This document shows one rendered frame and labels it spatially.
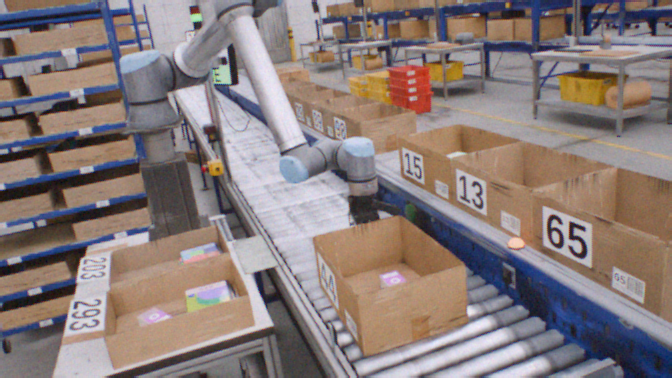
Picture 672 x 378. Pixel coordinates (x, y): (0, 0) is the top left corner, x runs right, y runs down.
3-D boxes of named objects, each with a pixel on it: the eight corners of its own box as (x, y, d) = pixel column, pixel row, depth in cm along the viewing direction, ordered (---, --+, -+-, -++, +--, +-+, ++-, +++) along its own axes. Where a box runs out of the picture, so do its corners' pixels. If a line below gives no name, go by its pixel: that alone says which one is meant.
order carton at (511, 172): (452, 206, 176) (449, 158, 171) (524, 186, 185) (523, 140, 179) (531, 249, 140) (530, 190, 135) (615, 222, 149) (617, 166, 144)
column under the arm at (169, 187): (149, 251, 205) (128, 172, 195) (148, 229, 229) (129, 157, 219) (214, 235, 213) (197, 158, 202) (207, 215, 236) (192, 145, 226)
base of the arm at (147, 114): (124, 131, 196) (117, 105, 193) (133, 121, 214) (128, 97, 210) (175, 124, 198) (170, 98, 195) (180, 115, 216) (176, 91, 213)
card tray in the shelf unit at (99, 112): (43, 135, 267) (37, 116, 264) (52, 126, 294) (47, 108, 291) (125, 120, 279) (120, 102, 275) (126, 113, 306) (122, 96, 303)
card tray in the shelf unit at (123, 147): (53, 172, 274) (47, 154, 270) (64, 159, 301) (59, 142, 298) (132, 157, 283) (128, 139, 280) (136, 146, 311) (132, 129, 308)
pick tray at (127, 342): (114, 318, 159) (105, 290, 156) (237, 283, 171) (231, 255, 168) (112, 371, 134) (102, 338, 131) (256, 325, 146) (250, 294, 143)
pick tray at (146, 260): (117, 276, 188) (110, 251, 185) (222, 248, 200) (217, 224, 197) (116, 313, 162) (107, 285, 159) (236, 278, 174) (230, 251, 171)
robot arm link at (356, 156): (354, 134, 165) (379, 136, 158) (359, 172, 169) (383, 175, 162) (334, 142, 159) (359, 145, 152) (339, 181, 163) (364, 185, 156)
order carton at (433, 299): (318, 286, 163) (311, 236, 157) (404, 262, 170) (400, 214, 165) (364, 357, 127) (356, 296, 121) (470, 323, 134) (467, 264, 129)
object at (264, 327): (89, 252, 220) (87, 246, 219) (225, 220, 237) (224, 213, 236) (51, 403, 129) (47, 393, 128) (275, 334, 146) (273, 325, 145)
